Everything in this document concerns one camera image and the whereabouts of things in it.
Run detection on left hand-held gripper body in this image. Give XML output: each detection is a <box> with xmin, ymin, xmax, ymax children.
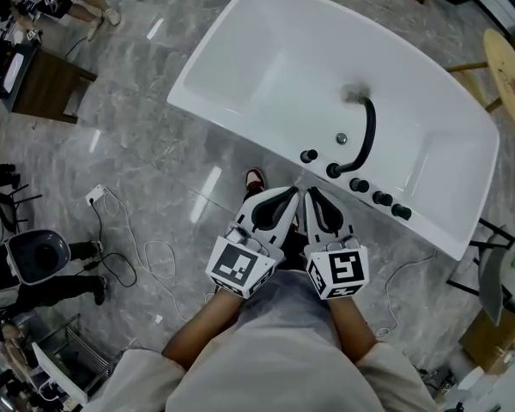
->
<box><xmin>204</xmin><ymin>220</ymin><xmax>286</xmax><ymax>300</ymax></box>

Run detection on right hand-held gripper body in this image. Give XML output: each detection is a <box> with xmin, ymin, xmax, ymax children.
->
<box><xmin>304</xmin><ymin>232</ymin><xmax>368</xmax><ymax>301</ymax></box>

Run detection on person's left forearm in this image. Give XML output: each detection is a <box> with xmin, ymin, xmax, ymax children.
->
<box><xmin>161</xmin><ymin>288</ymin><xmax>246</xmax><ymax>373</ymax></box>

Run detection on person's right forearm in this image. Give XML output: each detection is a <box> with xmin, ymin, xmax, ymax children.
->
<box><xmin>327</xmin><ymin>293</ymin><xmax>382</xmax><ymax>365</ymax></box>

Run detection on white bathtub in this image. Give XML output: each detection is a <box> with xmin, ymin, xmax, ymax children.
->
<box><xmin>166</xmin><ymin>0</ymin><xmax>501</xmax><ymax>263</ymax></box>

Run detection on person's left sneaker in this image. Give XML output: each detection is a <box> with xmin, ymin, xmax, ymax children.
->
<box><xmin>241</xmin><ymin>167</ymin><xmax>268</xmax><ymax>206</ymax></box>

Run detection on person's black trousers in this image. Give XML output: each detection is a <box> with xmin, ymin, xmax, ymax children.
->
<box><xmin>277</xmin><ymin>224</ymin><xmax>311</xmax><ymax>275</ymax></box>

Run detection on black curved faucet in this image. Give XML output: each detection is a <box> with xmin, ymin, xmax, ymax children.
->
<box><xmin>325</xmin><ymin>94</ymin><xmax>377</xmax><ymax>179</ymax></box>

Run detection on person's light shirt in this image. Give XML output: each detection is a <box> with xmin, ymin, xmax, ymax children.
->
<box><xmin>81</xmin><ymin>268</ymin><xmax>439</xmax><ymax>412</ymax></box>

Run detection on white power strip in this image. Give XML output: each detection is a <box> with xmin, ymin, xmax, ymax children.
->
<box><xmin>84</xmin><ymin>183</ymin><xmax>106</xmax><ymax>208</ymax></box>

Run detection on cardboard box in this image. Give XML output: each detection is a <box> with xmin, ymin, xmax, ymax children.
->
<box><xmin>457</xmin><ymin>308</ymin><xmax>515</xmax><ymax>375</ymax></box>

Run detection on gray round appliance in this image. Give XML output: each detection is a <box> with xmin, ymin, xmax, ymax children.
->
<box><xmin>3</xmin><ymin>228</ymin><xmax>72</xmax><ymax>288</ymax></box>

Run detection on round wooden table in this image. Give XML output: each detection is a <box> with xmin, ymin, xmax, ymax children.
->
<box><xmin>445</xmin><ymin>27</ymin><xmax>515</xmax><ymax>137</ymax></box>

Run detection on dark wooden desk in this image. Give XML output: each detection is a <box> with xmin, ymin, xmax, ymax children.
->
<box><xmin>1</xmin><ymin>42</ymin><xmax>99</xmax><ymax>125</ymax></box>

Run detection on white rectangular basin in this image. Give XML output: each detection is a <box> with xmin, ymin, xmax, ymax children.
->
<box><xmin>3</xmin><ymin>51</ymin><xmax>27</xmax><ymax>97</ymax></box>

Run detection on white cable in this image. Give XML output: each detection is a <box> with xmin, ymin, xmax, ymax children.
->
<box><xmin>374</xmin><ymin>248</ymin><xmax>439</xmax><ymax>339</ymax></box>
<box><xmin>101</xmin><ymin>185</ymin><xmax>191</xmax><ymax>322</ymax></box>

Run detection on black cable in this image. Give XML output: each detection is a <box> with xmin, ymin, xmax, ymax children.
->
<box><xmin>90</xmin><ymin>198</ymin><xmax>138</xmax><ymax>290</ymax></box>

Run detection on gray chair with black frame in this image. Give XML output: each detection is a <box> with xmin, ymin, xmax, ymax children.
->
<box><xmin>445</xmin><ymin>218</ymin><xmax>515</xmax><ymax>326</ymax></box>

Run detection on metal wire rack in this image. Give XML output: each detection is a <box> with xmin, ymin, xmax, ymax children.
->
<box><xmin>33</xmin><ymin>312</ymin><xmax>126</xmax><ymax>403</ymax></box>

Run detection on black metal frame chair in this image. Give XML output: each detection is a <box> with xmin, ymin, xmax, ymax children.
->
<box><xmin>0</xmin><ymin>162</ymin><xmax>43</xmax><ymax>234</ymax></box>

